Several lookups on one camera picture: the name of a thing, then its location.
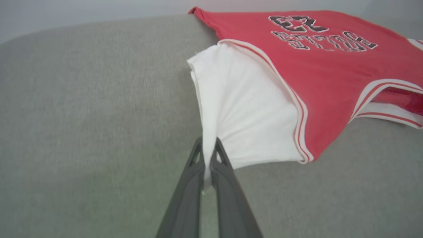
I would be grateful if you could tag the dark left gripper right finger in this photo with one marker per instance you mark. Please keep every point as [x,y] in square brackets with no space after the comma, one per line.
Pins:
[231,205]

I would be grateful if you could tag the red white basketball jersey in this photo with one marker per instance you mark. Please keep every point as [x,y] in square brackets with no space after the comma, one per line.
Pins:
[297,82]

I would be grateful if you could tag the grey fabric sofa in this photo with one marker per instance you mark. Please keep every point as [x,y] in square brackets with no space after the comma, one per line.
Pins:
[82,125]

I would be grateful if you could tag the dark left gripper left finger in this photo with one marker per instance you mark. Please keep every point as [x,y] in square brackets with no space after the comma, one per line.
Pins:
[185,201]

